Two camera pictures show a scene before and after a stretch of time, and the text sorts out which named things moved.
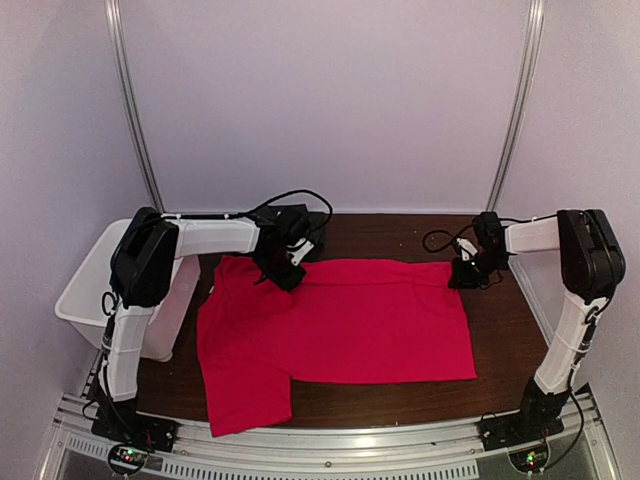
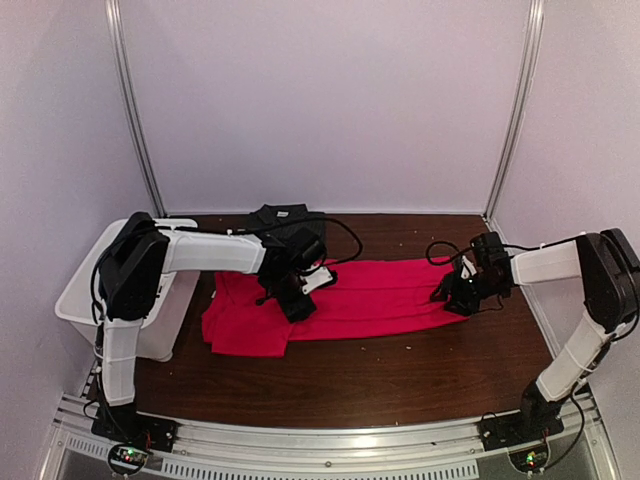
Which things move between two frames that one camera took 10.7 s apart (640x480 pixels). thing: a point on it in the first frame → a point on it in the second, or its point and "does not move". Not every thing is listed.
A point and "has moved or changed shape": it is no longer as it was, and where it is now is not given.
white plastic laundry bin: x=82 y=301 does not move
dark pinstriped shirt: x=283 y=226 does not move
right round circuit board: x=530 y=459 does not move
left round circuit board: x=127 y=459 does not move
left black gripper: x=288 y=284 → x=297 y=312
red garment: x=351 y=321 has moved or changed shape
